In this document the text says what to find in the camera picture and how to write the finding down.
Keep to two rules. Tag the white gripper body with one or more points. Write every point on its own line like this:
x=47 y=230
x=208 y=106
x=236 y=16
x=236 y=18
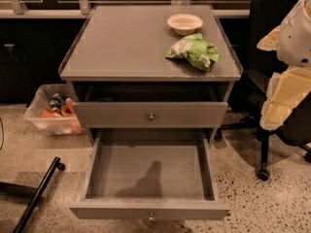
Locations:
x=295 y=39

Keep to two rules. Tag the green rice chip bag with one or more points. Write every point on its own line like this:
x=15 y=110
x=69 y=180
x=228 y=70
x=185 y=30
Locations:
x=199 y=53

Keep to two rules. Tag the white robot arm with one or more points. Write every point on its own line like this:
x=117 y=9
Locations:
x=291 y=40

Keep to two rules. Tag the grey drawer cabinet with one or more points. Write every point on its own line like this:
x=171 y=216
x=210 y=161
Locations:
x=127 y=44

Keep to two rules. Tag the open grey middle drawer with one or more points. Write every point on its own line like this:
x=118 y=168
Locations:
x=135 y=172

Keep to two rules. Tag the grey top drawer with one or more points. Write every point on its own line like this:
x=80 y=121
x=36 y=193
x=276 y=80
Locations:
x=127 y=105

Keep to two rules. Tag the black office chair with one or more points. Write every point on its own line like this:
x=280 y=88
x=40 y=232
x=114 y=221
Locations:
x=249 y=94

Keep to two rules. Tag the white paper bowl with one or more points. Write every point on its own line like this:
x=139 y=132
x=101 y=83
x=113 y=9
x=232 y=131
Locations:
x=184 y=24

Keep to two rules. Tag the round brass top knob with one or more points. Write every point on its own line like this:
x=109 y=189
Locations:
x=151 y=117

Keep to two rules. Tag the round brass knob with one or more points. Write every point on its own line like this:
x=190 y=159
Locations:
x=151 y=219
x=151 y=117

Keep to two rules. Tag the round brass middle knob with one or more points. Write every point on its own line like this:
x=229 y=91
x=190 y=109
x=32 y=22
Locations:
x=151 y=219

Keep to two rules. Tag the orange snack packages in bin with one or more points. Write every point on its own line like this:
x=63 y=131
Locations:
x=62 y=115

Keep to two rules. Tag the clear plastic storage bin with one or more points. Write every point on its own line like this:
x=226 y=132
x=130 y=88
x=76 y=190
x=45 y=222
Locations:
x=41 y=101

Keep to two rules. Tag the black metal stand leg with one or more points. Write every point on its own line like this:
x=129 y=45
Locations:
x=34 y=193

